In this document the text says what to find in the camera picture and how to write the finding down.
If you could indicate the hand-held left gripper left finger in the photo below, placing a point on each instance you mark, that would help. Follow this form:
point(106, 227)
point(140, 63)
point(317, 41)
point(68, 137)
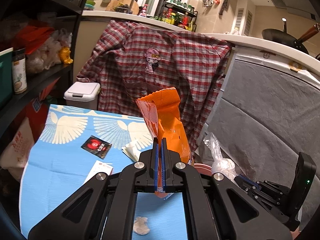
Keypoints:
point(156, 160)

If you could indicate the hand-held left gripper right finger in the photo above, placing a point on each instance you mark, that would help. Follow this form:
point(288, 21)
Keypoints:
point(164, 160)

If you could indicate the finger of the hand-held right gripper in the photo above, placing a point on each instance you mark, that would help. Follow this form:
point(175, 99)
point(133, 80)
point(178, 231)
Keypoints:
point(246, 181)

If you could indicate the red plastic bin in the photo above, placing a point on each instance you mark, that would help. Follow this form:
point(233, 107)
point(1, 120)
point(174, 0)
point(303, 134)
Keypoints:
point(202, 167)

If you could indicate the orange snack bag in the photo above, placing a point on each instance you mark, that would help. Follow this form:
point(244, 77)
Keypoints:
point(170, 120)

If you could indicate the black sachet with red crab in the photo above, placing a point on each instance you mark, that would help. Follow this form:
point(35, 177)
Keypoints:
point(96, 146)

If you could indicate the white lidded trash bin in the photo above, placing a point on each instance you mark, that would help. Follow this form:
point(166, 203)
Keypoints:
point(81, 95)

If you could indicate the white folded napkin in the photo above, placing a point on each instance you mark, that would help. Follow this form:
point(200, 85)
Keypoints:
point(133, 150)

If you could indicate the clear plastic bag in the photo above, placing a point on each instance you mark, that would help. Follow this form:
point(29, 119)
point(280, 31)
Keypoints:
point(222, 165)

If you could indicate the white paper card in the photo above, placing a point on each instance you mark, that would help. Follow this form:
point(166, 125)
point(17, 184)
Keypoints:
point(100, 168)

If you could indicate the crumpled tissue piece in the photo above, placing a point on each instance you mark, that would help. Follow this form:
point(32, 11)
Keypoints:
point(141, 226)

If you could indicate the grey cloth cover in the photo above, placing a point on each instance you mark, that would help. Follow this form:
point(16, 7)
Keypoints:
point(262, 105)

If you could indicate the red plaid shirt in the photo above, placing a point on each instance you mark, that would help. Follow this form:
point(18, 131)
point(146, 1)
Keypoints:
point(150, 80)

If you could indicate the blue patterned tablecloth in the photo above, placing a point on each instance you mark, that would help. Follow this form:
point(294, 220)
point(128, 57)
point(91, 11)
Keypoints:
point(62, 167)

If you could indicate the red cardboard box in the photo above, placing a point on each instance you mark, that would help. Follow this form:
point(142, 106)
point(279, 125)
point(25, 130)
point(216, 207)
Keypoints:
point(38, 115)

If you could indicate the black shelf unit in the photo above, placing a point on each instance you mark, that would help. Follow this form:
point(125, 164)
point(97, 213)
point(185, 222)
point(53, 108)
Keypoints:
point(50, 75)

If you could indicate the yellow figurine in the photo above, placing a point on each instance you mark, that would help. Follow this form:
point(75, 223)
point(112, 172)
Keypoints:
point(66, 56)

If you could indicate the white sack with red print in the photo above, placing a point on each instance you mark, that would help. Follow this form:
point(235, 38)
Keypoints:
point(17, 152)

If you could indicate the black rack of seasoning bottles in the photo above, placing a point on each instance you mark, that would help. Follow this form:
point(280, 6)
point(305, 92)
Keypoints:
point(178, 15)

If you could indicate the pink soap bottle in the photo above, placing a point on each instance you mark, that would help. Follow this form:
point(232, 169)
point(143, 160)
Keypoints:
point(143, 11)

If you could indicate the clear bags of food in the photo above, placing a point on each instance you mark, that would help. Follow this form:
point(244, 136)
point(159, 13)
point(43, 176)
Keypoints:
point(47, 52)

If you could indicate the wooden cutting board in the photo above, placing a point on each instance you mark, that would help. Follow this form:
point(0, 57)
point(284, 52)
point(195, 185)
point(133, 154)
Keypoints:
point(135, 7)

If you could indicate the white labelled jar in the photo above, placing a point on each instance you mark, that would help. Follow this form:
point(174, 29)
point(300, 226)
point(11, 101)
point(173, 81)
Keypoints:
point(19, 75)

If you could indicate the stack of green bowls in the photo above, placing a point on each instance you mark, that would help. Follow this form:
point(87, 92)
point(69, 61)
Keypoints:
point(90, 3)

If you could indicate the teal storage box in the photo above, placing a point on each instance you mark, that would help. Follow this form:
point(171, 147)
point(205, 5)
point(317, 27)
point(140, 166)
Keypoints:
point(5, 80)

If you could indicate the red plastic bag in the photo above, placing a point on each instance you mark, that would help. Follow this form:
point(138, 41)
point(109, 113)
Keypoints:
point(32, 38)

